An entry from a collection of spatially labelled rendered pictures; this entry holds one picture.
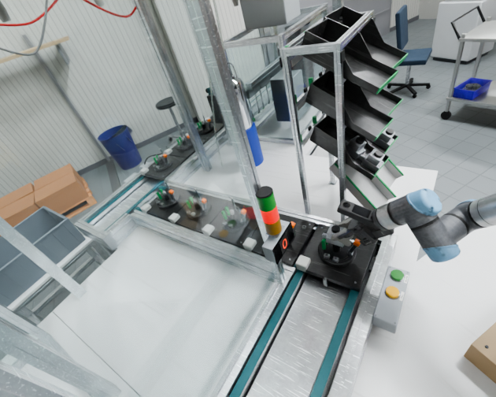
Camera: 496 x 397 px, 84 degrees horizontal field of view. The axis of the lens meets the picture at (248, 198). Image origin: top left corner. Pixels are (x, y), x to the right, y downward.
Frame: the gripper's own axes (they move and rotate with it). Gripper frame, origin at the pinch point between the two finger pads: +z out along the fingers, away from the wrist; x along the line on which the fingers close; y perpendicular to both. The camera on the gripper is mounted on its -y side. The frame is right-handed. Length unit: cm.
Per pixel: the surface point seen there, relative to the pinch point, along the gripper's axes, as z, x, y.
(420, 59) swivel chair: 54, 349, 30
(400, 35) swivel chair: 57, 363, -8
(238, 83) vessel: 30, 59, -74
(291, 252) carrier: 19.8, -6.6, -2.5
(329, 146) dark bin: -7.7, 22.9, -21.1
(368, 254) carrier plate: 0.3, 3.5, 16.4
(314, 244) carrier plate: 14.8, 0.5, 2.3
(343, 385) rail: -2.8, -41.4, 21.1
